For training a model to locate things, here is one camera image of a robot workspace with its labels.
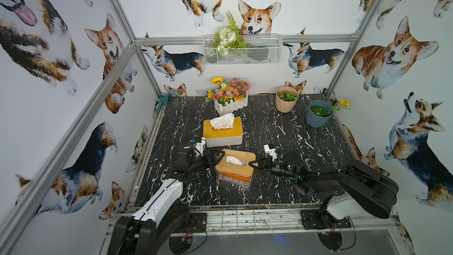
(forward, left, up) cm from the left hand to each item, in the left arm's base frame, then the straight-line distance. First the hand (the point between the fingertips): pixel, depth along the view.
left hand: (219, 151), depth 83 cm
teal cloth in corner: (+46, +41, -11) cm, 63 cm away
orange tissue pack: (-11, -7, -2) cm, 14 cm away
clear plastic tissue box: (-12, -7, -3) cm, 14 cm away
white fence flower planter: (+33, -5, +3) cm, 34 cm away
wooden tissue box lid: (-6, -8, 0) cm, 10 cm away
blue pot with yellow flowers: (+26, -57, -4) cm, 63 cm away
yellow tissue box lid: (+12, +6, -2) cm, 13 cm away
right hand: (-6, -15, +5) cm, 17 cm away
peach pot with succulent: (+33, -38, +2) cm, 50 cm away
